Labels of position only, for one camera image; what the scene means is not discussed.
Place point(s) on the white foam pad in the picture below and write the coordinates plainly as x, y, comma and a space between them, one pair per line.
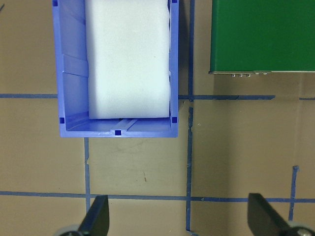
128, 61

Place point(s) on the blue plastic storage bin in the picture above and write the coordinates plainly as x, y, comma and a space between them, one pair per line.
71, 49

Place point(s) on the green belt conveyor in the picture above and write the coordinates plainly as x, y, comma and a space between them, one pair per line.
263, 34

